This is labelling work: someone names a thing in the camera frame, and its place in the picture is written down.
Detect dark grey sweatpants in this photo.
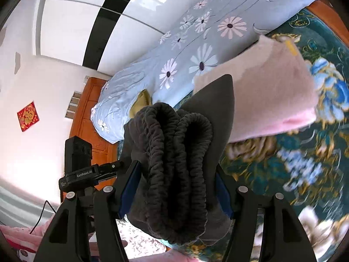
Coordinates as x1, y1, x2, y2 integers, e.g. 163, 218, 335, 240
121, 74, 234, 246

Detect teal floral bed blanket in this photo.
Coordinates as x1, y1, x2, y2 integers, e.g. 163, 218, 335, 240
222, 9, 348, 261

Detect mustard yellow knit sweater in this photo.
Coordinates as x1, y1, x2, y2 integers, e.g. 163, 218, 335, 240
129, 89, 152, 118

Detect pink folded fluffy garment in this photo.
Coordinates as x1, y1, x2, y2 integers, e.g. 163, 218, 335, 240
194, 36, 318, 143

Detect white glossy wardrobe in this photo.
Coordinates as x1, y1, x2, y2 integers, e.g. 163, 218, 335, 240
37, 0, 198, 76

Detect light blue floral pillow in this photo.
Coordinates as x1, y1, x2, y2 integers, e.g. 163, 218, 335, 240
91, 0, 316, 144

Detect orange wooden bed frame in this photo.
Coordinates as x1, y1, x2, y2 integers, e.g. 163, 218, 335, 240
62, 0, 349, 194

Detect black cable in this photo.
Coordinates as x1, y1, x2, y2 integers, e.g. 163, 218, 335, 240
29, 200, 58, 235

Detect red wall decoration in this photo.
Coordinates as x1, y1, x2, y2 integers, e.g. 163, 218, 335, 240
17, 102, 40, 132

